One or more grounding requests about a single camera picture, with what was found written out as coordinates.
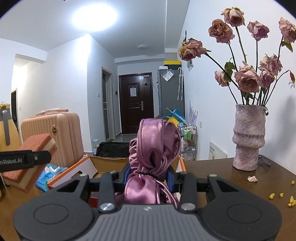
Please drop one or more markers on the pink satin hair bonnet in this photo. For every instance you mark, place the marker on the pink satin hair bonnet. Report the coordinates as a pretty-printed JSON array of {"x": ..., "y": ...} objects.
[{"x": 157, "y": 139}]

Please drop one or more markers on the pink ribbed suitcase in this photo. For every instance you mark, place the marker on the pink ribbed suitcase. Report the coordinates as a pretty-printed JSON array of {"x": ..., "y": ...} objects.
[{"x": 64, "y": 134}]

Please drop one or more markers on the scattered yellow flower buds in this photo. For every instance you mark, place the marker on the scattered yellow flower buds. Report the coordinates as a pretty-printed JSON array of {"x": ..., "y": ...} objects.
[{"x": 291, "y": 201}]

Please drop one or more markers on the grey interior door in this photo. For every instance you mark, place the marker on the grey interior door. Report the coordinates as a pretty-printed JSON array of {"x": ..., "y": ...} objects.
[{"x": 107, "y": 104}]

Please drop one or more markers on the pink textured vase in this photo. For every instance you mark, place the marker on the pink textured vase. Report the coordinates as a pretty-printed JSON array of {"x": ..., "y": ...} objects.
[{"x": 247, "y": 139}]

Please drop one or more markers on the white wall socket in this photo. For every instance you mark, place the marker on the white wall socket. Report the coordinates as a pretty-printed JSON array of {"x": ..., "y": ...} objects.
[{"x": 201, "y": 124}]

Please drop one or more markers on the dried pink rose bouquet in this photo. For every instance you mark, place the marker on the dried pink rose bouquet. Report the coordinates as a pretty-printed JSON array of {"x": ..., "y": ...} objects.
[{"x": 247, "y": 76}]

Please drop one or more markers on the folded white umbrella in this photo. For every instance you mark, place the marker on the folded white umbrella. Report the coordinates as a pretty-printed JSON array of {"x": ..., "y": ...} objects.
[{"x": 180, "y": 83}]

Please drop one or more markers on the yellow black box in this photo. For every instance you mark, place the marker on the yellow black box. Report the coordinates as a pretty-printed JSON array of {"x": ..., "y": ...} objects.
[{"x": 172, "y": 64}]

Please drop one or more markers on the dark brown entrance door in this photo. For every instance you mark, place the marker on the dark brown entrance door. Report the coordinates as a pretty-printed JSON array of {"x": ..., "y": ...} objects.
[{"x": 136, "y": 115}]

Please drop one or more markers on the black bag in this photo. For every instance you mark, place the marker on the black bag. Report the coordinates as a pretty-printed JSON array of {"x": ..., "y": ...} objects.
[{"x": 111, "y": 149}]

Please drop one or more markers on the bright ceiling light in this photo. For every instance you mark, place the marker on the bright ceiling light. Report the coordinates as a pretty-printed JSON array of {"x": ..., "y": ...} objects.
[{"x": 94, "y": 17}]

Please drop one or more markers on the blue tissue pack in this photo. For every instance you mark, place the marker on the blue tissue pack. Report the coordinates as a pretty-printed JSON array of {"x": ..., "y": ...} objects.
[{"x": 50, "y": 177}]

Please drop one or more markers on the round ceiling lamp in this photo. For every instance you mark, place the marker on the round ceiling lamp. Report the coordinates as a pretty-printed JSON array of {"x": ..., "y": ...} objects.
[{"x": 142, "y": 46}]

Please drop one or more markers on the clear plastic bag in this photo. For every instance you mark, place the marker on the clear plastic bag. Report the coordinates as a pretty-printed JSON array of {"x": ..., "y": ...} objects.
[{"x": 167, "y": 75}]

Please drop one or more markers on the purple wall decoration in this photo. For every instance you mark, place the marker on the purple wall decoration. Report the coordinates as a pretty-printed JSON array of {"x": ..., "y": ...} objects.
[{"x": 193, "y": 114}]

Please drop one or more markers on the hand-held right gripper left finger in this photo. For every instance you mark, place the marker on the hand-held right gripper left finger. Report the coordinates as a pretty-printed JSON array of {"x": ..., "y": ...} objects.
[{"x": 126, "y": 176}]

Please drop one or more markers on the blue and yellow bags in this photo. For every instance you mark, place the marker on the blue and yellow bags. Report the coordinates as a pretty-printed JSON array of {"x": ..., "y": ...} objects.
[{"x": 175, "y": 114}]

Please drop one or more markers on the fallen pink petal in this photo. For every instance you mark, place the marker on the fallen pink petal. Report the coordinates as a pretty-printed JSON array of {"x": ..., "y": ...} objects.
[{"x": 252, "y": 179}]

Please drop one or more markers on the white paper notice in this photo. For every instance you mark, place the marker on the white paper notice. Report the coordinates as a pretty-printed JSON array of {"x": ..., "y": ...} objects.
[{"x": 133, "y": 91}]

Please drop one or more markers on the dark wiry object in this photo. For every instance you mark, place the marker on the dark wiry object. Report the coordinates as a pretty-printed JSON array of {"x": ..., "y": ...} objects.
[{"x": 264, "y": 161}]

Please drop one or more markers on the pink layered sponge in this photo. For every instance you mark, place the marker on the pink layered sponge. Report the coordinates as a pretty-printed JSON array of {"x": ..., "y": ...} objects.
[{"x": 37, "y": 143}]

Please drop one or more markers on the red orange cardboard box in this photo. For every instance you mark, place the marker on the red orange cardboard box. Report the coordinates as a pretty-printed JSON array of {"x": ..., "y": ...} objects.
[{"x": 81, "y": 165}]

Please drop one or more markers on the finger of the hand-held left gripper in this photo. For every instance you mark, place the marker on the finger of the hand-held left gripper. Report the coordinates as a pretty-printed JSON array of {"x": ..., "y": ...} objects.
[{"x": 41, "y": 157}]

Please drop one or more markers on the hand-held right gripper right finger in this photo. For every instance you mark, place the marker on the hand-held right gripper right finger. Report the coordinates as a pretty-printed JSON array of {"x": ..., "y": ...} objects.
[{"x": 169, "y": 178}]

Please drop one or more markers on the grey refrigerator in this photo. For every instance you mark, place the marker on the grey refrigerator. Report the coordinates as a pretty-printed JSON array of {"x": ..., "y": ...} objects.
[{"x": 171, "y": 97}]

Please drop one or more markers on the clear water bottles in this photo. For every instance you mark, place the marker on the clear water bottles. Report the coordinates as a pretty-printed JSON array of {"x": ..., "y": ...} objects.
[{"x": 96, "y": 146}]

